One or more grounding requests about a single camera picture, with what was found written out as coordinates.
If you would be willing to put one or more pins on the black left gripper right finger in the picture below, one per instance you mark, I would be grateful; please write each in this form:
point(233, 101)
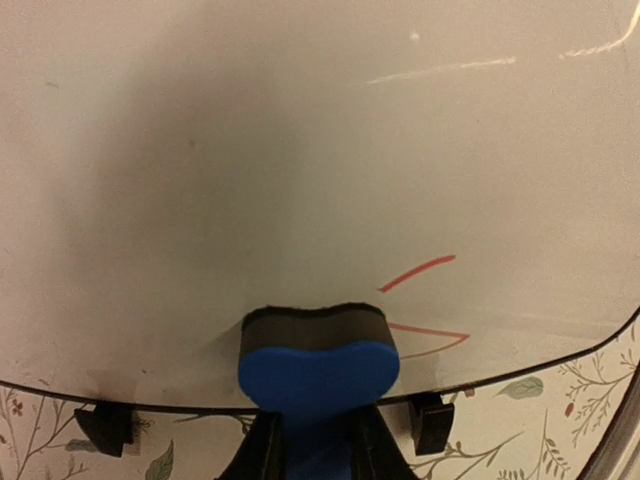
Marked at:
point(378, 455)

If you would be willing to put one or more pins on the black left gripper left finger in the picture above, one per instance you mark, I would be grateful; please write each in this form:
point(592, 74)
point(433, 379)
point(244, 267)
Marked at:
point(260, 454)

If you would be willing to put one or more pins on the blue whiteboard eraser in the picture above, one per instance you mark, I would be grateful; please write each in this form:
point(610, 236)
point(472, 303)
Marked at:
point(312, 366)

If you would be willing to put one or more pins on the small black-framed whiteboard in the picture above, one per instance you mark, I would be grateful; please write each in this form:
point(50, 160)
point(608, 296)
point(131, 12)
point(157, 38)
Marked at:
point(471, 168)

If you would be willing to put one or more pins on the wire easel stand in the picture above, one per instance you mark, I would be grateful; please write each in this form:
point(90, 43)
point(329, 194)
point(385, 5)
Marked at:
point(110, 426)

